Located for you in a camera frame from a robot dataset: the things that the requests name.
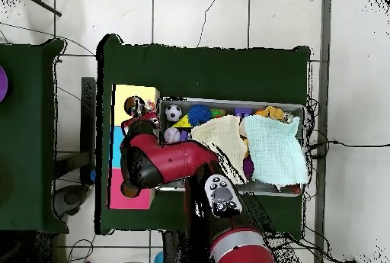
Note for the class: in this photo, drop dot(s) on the colourful patterned cloth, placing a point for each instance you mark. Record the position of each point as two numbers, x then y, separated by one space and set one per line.
150 106

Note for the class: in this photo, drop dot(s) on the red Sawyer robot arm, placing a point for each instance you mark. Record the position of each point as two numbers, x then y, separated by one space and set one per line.
176 161

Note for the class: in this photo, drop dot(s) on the wooden box with three holes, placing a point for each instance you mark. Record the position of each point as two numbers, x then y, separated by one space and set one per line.
137 92

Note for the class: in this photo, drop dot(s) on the shallow metal mesh bin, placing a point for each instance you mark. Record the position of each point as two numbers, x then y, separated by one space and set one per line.
228 102

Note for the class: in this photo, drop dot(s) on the small soccer ball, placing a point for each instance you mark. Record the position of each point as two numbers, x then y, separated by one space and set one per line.
173 112

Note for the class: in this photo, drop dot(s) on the white baseball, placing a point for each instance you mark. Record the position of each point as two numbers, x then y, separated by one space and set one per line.
172 135

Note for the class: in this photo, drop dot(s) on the yellow cheese wedge toy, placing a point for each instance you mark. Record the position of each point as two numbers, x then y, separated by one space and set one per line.
184 123

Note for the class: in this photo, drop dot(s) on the blue spiky ball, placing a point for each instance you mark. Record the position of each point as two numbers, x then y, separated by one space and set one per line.
199 114

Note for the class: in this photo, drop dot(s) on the dark green table cloth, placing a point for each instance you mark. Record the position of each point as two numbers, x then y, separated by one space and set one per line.
27 138
198 71

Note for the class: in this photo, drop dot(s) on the cream waffle cloth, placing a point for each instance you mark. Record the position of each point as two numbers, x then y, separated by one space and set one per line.
225 135

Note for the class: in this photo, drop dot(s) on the grey round base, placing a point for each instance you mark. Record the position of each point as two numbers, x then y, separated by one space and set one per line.
71 197

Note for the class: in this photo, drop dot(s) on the purple rubber toy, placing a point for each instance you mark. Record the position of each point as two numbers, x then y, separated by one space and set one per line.
248 167

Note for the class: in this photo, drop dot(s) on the purple round disc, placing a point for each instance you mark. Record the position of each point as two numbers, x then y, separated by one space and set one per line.
3 84

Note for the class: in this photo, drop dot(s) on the orange plush toy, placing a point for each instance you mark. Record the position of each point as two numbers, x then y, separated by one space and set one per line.
271 112

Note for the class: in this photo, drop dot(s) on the dark rod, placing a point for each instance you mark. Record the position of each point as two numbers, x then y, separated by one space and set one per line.
45 8

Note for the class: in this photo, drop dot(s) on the light blue waffle cloth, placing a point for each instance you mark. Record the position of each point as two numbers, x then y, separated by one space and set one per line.
274 153

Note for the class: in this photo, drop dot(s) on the black post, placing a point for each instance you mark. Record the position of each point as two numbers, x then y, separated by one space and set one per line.
88 122

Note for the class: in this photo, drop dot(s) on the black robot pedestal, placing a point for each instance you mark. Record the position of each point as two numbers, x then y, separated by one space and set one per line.
173 250

